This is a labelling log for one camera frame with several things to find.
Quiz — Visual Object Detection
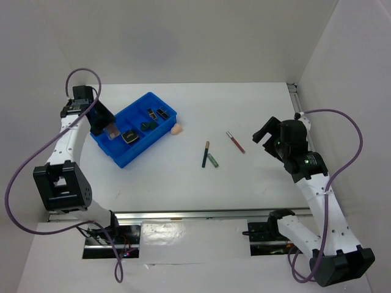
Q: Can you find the purple cable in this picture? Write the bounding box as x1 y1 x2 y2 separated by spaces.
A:
4 67 125 284
288 108 364 283

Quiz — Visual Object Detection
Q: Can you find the blue plastic organizer bin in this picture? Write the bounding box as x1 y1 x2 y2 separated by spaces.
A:
91 92 177 168

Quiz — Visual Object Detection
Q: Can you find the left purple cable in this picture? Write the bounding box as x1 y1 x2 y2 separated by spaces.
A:
4 67 125 284

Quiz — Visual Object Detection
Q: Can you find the dark green gold mascara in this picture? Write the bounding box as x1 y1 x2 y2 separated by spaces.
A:
202 141 210 168

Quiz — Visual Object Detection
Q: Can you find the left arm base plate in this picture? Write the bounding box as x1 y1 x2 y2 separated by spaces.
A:
81 224 141 259

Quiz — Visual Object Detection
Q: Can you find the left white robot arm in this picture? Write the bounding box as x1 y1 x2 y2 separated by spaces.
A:
33 85 121 244

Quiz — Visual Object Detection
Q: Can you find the black gold lipstick tube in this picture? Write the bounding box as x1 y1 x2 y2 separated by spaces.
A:
156 109 169 120

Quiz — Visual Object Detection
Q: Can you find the red lip gloss tube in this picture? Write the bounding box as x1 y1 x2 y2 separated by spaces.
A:
226 131 246 154

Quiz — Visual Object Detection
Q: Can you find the beige makeup sponge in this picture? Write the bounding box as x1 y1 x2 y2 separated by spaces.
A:
170 123 183 136

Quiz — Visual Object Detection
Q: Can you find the eyeshadow palette clear case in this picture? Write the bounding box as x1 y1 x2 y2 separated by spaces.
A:
104 122 121 140

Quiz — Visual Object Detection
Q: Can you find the green transparent lip balm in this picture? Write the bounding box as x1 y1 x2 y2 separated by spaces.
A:
207 153 219 168

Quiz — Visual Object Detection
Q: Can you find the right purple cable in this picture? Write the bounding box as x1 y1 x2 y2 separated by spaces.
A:
288 108 364 283

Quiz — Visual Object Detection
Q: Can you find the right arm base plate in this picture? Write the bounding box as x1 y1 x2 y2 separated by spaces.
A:
242 222 294 256

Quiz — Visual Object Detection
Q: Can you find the black square compact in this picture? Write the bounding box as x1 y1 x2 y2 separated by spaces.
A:
121 129 139 145

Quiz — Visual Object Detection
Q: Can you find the front aluminium rail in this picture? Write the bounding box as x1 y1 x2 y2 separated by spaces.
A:
48 208 314 225

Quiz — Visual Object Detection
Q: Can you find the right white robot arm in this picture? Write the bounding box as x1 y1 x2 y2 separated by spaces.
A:
252 117 375 287

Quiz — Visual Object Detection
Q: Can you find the dark green powder puff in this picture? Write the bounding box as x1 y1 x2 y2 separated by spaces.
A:
140 122 150 131

